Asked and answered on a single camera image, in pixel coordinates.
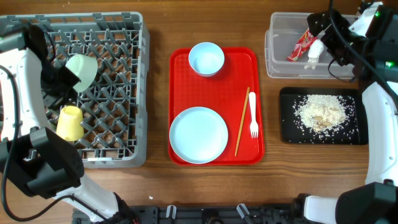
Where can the white plastic fork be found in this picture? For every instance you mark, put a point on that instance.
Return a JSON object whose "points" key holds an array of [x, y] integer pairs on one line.
{"points": [[254, 128]]}

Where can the white napkin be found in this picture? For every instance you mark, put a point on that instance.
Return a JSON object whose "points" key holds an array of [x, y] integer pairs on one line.
{"points": [[314, 53]]}

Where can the large light blue plate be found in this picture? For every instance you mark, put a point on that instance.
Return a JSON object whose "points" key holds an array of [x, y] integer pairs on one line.
{"points": [[198, 135]]}

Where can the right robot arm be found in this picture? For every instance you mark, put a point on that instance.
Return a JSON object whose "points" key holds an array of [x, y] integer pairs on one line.
{"points": [[370, 45]]}

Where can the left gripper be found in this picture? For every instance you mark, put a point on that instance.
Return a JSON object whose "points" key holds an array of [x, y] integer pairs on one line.
{"points": [[55, 100]]}

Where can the grey dishwasher rack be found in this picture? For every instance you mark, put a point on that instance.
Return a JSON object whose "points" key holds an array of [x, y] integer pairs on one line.
{"points": [[114, 105]]}

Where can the pile of rice waste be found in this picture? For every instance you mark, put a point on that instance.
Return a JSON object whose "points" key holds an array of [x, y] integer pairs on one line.
{"points": [[325, 117]]}

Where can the wooden chopstick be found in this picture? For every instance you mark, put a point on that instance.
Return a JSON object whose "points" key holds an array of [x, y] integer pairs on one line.
{"points": [[241, 122]]}

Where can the yellow plastic cup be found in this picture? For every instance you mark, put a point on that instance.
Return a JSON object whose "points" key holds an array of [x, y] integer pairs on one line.
{"points": [[69, 123]]}

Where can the red sauce packet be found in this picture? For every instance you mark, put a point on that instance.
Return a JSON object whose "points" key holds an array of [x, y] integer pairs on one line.
{"points": [[303, 44]]}

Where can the small light green saucer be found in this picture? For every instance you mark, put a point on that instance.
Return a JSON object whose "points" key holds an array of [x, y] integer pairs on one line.
{"points": [[206, 59]]}

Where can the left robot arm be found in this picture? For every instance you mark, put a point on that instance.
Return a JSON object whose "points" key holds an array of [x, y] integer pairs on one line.
{"points": [[36, 156]]}

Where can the clear plastic bin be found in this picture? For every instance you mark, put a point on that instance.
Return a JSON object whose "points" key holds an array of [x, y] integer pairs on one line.
{"points": [[284, 31]]}

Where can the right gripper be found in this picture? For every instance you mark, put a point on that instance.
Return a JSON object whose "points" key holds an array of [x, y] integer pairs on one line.
{"points": [[329, 40]]}

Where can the red plastic tray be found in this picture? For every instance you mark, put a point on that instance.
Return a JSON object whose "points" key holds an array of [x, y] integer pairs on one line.
{"points": [[224, 93]]}

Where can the black plastic tray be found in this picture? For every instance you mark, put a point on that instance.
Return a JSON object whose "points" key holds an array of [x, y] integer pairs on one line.
{"points": [[291, 134]]}

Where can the light green bowl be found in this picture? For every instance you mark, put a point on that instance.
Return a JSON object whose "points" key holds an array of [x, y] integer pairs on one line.
{"points": [[85, 68]]}

